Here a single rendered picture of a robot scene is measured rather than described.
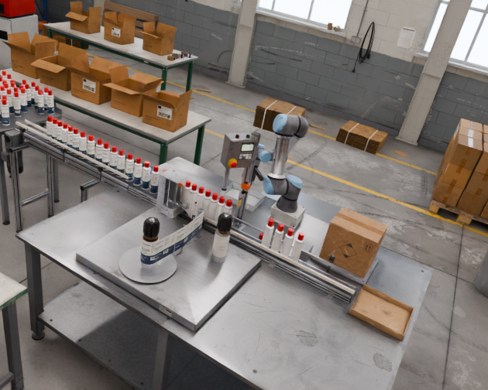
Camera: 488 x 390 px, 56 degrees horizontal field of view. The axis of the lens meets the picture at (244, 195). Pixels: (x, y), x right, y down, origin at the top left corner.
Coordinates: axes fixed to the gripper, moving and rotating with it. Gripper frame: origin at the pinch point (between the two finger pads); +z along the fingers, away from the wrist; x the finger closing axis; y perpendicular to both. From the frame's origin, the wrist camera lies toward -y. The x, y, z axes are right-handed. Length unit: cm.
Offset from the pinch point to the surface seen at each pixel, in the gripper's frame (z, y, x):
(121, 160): 1, 73, 59
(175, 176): -8, 21, 71
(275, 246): 10, -50, 59
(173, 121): -19, 111, -51
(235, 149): -37, -10, 68
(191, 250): 24, -11, 86
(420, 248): 34, -129, -192
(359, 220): -18, -87, 28
